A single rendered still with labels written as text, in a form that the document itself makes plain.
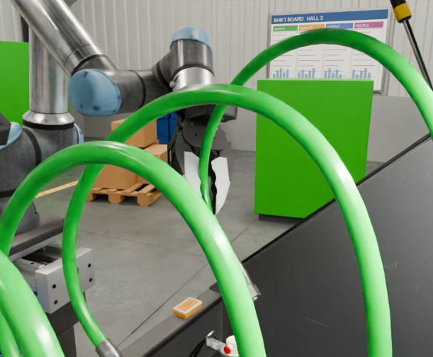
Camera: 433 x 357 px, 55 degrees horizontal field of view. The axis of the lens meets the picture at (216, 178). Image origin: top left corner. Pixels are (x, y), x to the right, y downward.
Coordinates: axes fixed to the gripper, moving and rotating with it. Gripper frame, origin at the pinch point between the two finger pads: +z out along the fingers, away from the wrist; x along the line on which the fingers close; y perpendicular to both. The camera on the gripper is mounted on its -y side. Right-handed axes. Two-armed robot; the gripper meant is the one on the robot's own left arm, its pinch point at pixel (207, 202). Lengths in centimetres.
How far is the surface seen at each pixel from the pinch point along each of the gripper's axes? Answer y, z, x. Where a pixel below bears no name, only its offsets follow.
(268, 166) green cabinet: 222, -169, -160
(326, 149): -31.9, 13.3, 6.2
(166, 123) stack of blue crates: 477, -406, -147
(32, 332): -28.7, 23.0, 20.9
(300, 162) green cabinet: 203, -164, -181
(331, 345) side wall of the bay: 15.6, 16.7, -28.1
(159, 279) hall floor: 223, -61, -59
